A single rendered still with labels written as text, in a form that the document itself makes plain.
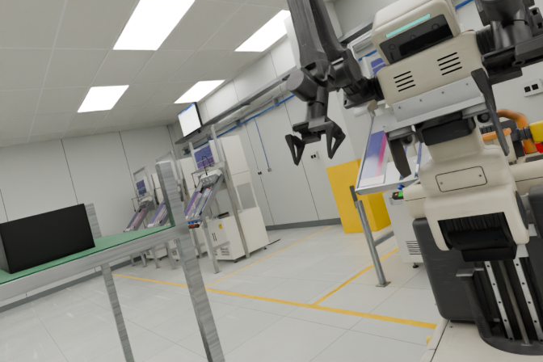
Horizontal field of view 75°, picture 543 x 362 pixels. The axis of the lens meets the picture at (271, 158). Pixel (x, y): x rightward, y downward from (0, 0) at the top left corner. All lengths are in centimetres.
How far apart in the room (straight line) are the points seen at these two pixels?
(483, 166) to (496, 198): 9
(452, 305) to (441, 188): 55
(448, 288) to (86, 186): 779
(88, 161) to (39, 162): 89
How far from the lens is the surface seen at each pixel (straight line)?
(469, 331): 154
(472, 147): 112
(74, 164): 861
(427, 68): 110
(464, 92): 106
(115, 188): 867
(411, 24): 107
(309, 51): 99
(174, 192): 86
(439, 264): 148
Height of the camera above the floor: 100
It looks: 3 degrees up
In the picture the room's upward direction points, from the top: 16 degrees counter-clockwise
